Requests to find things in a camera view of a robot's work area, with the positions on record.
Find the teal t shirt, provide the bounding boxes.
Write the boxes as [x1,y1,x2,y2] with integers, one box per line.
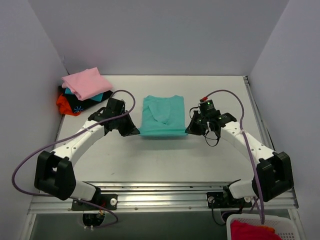
[139,95,188,138]

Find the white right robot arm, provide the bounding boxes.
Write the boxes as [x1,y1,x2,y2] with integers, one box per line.
[185,110,294,207]

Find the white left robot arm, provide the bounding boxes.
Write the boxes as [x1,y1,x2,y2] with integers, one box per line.
[34,98,140,210]

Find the black folded patterned t shirt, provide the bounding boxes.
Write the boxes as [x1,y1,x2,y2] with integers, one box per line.
[58,86,113,113]

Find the pink folded t shirt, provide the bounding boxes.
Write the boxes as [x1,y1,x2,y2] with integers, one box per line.
[62,67,113,101]

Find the orange folded t shirt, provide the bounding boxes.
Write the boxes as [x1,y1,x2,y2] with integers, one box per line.
[56,94,81,116]

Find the magenta t shirt in basket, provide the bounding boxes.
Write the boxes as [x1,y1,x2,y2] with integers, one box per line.
[230,220,281,240]

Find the orange garment in basket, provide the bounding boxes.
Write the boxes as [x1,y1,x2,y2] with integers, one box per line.
[259,225,276,235]

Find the white plastic laundry basket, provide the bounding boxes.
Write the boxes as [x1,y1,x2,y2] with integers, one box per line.
[226,213,301,240]

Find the aluminium table frame rails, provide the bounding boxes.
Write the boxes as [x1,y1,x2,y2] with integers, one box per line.
[26,74,300,240]

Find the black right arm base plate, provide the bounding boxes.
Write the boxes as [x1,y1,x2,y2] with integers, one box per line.
[206,191,253,209]

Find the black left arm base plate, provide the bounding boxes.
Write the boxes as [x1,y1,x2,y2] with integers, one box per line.
[71,193,118,211]

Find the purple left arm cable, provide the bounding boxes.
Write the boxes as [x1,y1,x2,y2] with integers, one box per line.
[11,89,136,229]

